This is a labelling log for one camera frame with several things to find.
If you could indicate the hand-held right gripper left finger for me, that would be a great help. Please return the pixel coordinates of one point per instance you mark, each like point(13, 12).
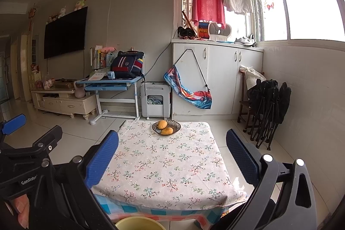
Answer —
point(103, 157)

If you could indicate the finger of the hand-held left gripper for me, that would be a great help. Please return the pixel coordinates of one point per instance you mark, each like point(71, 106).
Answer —
point(14, 123)
point(51, 135)

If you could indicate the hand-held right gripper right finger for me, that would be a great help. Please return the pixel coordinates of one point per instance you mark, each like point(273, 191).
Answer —
point(242, 154)

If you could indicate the yellow plastic bin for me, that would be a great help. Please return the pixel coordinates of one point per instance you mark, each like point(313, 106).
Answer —
point(140, 224)

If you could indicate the person's left hand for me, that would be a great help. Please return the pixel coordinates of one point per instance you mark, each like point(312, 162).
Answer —
point(21, 208)

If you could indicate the white television cabinet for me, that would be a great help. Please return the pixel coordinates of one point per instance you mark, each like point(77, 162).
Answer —
point(64, 104)

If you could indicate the wooden chair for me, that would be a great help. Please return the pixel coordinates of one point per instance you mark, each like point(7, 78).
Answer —
point(242, 106)

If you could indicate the pink kettlebell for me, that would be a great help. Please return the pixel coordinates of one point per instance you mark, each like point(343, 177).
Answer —
point(80, 93)

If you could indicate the pink snack bag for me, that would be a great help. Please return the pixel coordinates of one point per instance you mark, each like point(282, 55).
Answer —
point(48, 83)

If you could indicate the folded black chairs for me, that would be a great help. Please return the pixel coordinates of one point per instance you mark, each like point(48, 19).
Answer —
point(269, 106)

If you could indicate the yellow wooden door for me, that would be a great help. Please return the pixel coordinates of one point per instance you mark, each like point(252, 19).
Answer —
point(26, 68)

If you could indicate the floral tablecloth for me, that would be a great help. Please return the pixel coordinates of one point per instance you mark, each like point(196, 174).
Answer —
point(167, 170)

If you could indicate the yellow mango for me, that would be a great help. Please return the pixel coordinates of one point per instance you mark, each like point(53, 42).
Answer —
point(167, 130)
point(162, 124)

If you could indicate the person's black pants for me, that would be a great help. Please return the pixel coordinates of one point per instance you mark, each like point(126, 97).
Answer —
point(223, 222)

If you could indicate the dark woven bowl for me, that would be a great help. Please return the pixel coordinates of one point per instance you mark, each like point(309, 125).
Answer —
point(176, 127)

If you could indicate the blue study desk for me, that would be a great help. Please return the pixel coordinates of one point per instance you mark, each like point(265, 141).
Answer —
point(113, 85)

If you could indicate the paper sheets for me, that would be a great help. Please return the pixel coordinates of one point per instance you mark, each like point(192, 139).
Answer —
point(97, 77)

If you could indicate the white cloth bag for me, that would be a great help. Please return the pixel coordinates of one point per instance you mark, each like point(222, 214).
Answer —
point(252, 76)

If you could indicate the blue checkered tablecloth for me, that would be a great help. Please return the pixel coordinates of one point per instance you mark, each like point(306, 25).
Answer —
point(161, 215)

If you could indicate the light blue small box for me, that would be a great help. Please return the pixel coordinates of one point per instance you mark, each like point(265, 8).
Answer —
point(111, 75)

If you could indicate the white air purifier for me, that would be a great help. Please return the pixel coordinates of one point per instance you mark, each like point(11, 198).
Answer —
point(156, 90)

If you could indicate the row of books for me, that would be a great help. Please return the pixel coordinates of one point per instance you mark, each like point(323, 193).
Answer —
point(97, 57)

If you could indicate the dark blue backpack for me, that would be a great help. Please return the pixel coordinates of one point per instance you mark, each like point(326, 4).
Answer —
point(126, 64)

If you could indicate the pink plush toy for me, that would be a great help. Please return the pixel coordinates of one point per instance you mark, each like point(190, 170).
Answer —
point(108, 49)

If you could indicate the black television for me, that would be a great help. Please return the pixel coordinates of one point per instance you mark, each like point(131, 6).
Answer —
point(66, 33)

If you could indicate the red knot decoration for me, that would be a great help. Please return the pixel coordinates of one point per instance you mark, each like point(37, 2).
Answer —
point(32, 15)

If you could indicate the brown plush toy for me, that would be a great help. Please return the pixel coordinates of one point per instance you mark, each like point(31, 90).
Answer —
point(51, 19)

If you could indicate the white sneakers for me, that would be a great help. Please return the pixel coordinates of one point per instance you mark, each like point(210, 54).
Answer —
point(244, 41)

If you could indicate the white plush toy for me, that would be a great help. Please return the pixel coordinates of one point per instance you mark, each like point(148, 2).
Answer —
point(62, 11)

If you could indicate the grey white rack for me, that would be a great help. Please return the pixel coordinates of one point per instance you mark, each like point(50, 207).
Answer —
point(219, 32)

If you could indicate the colourful box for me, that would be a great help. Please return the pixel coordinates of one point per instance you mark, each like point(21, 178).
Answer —
point(204, 30)

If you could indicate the black shoes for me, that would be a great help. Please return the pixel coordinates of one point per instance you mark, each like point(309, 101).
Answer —
point(186, 33)

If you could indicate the green plush toy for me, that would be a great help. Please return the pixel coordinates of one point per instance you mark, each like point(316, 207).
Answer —
point(80, 5)

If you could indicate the pink red garment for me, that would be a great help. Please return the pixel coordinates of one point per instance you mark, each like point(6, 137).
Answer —
point(207, 7)

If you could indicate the red window sticker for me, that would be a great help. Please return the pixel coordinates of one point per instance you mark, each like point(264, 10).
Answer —
point(270, 5)

